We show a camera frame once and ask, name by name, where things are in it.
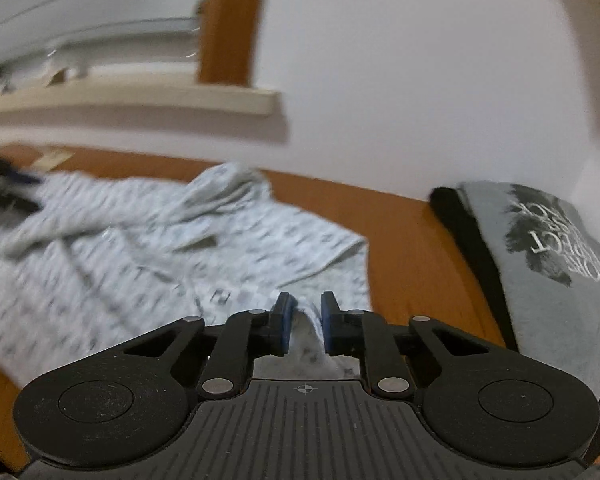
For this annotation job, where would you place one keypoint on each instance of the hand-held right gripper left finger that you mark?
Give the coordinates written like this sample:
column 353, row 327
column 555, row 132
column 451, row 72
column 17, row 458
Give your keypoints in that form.
column 285, row 324

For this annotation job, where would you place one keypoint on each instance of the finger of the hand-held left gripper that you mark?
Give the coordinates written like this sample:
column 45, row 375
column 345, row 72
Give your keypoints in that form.
column 22, row 178

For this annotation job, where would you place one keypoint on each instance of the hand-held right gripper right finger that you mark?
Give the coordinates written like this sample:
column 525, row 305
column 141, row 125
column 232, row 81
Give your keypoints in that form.
column 326, row 324

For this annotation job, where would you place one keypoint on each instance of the patterned white pajama shirt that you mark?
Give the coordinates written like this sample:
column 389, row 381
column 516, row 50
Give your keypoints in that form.
column 155, row 260

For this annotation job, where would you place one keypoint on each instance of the small beige box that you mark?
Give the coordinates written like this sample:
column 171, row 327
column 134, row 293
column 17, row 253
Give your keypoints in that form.
column 54, row 160

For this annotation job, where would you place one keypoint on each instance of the small bottle orange label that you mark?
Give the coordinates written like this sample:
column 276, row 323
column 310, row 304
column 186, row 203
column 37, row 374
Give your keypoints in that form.
column 67, row 64

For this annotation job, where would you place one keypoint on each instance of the black garment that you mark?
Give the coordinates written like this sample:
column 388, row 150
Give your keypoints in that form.
column 470, row 250

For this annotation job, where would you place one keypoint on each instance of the grey window blind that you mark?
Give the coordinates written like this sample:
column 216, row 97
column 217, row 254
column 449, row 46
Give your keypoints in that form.
column 80, row 10

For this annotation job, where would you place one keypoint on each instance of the grey printed t-shirt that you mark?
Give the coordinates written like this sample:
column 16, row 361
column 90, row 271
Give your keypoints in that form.
column 555, row 285

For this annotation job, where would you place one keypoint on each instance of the wooden window frame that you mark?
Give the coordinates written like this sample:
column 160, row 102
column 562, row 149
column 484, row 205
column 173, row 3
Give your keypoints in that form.
column 230, row 25

